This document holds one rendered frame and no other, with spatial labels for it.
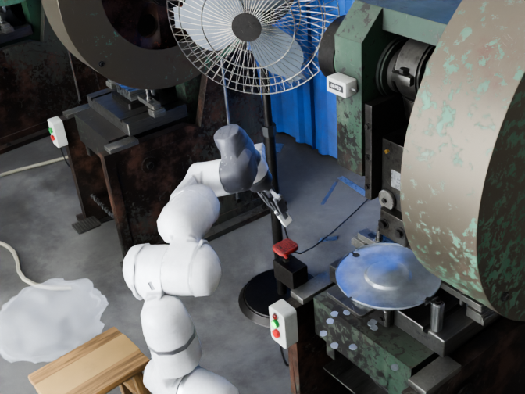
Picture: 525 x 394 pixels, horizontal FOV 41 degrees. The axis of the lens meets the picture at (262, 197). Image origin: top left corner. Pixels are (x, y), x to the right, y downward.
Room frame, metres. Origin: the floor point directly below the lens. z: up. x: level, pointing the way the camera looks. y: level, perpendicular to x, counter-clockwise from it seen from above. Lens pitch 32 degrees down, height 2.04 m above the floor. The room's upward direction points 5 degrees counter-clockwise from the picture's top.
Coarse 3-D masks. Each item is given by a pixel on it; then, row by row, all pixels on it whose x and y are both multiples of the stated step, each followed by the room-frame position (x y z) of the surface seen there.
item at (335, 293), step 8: (336, 288) 1.50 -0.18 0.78; (328, 296) 1.48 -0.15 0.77; (336, 296) 1.46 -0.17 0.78; (344, 296) 1.46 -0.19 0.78; (344, 304) 1.43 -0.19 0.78; (352, 304) 1.43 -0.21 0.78; (360, 304) 1.42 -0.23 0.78; (352, 312) 1.40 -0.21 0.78; (360, 312) 1.39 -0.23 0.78; (368, 312) 1.39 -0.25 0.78; (376, 312) 1.50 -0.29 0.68; (384, 312) 1.47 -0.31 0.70; (392, 312) 1.47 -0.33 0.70; (376, 320) 1.50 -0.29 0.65; (384, 320) 1.47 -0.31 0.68; (392, 320) 1.47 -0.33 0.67
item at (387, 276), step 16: (352, 256) 1.63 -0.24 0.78; (368, 256) 1.62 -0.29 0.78; (384, 256) 1.61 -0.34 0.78; (400, 256) 1.61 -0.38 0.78; (336, 272) 1.56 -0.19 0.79; (352, 272) 1.56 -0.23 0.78; (368, 272) 1.54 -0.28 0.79; (384, 272) 1.54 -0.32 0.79; (400, 272) 1.53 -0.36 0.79; (416, 272) 1.53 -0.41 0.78; (352, 288) 1.49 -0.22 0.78; (368, 288) 1.48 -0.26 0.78; (384, 288) 1.47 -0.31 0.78; (400, 288) 1.47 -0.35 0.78; (416, 288) 1.46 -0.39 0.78; (432, 288) 1.46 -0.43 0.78; (368, 304) 1.42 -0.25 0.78; (384, 304) 1.41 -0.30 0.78; (400, 304) 1.41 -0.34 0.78; (416, 304) 1.39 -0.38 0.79
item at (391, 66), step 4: (400, 48) 1.66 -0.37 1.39; (396, 52) 1.65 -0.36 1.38; (396, 56) 1.64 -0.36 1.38; (392, 60) 1.64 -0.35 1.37; (396, 60) 1.63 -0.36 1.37; (392, 64) 1.63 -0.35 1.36; (388, 68) 1.64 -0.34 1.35; (392, 68) 1.63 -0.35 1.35; (388, 72) 1.63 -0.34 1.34; (424, 72) 1.54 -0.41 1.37; (388, 76) 1.63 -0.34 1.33; (388, 80) 1.63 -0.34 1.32; (388, 84) 1.64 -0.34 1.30; (392, 84) 1.63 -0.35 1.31; (392, 88) 1.64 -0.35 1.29; (396, 88) 1.63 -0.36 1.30
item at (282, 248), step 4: (284, 240) 1.77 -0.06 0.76; (288, 240) 1.77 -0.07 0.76; (276, 244) 1.75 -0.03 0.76; (280, 244) 1.75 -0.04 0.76; (284, 244) 1.75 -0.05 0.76; (288, 244) 1.75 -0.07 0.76; (292, 244) 1.75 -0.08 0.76; (296, 244) 1.74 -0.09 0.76; (276, 248) 1.73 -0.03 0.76; (280, 248) 1.73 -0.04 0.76; (284, 248) 1.73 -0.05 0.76; (288, 248) 1.73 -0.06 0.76; (292, 248) 1.73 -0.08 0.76; (296, 248) 1.73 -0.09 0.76; (276, 252) 1.73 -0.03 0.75; (280, 252) 1.71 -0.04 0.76; (284, 252) 1.71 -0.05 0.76; (288, 252) 1.71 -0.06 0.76; (292, 252) 1.72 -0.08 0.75; (284, 256) 1.74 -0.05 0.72; (288, 256) 1.74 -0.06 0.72
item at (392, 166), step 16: (400, 128) 1.66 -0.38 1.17; (384, 144) 1.61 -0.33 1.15; (400, 144) 1.57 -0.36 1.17; (384, 160) 1.61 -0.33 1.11; (400, 160) 1.56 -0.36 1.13; (384, 176) 1.60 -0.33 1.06; (400, 176) 1.56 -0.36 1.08; (384, 192) 1.59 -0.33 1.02; (384, 208) 1.58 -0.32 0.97; (400, 208) 1.56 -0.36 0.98; (384, 224) 1.55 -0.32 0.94; (400, 224) 1.52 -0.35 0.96; (400, 240) 1.51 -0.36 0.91
